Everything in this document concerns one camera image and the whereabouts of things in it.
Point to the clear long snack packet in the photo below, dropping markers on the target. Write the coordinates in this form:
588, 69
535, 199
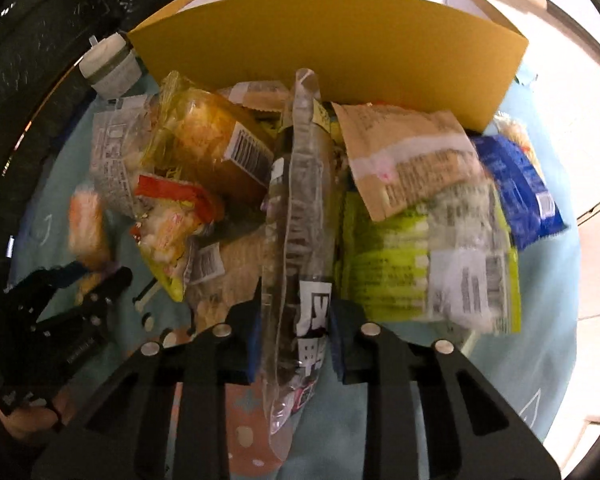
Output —
298, 254

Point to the light blue tablecloth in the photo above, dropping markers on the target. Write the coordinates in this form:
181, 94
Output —
530, 369

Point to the red yellow snack bag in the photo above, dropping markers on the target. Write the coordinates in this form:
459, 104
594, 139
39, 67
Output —
171, 213

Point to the grey printed snack packet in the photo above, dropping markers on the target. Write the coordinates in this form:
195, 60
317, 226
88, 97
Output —
120, 133

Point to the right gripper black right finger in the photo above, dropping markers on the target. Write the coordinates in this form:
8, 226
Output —
430, 403

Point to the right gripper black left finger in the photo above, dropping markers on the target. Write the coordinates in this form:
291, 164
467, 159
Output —
162, 413

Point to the white lidded cup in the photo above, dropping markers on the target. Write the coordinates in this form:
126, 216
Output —
110, 66

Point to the blue snack packet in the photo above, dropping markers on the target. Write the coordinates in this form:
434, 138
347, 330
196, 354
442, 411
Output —
529, 207

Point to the green white snack bag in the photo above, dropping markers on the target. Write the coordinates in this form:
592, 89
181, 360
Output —
447, 259

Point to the yellow cake snack bag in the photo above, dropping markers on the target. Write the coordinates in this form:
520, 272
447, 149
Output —
208, 140

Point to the person's left hand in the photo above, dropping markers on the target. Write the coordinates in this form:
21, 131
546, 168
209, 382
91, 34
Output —
25, 422

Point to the yellow cardboard box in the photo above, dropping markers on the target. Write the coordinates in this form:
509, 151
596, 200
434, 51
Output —
456, 55

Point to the brown paper snack packet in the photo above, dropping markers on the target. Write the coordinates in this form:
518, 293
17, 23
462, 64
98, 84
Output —
400, 157

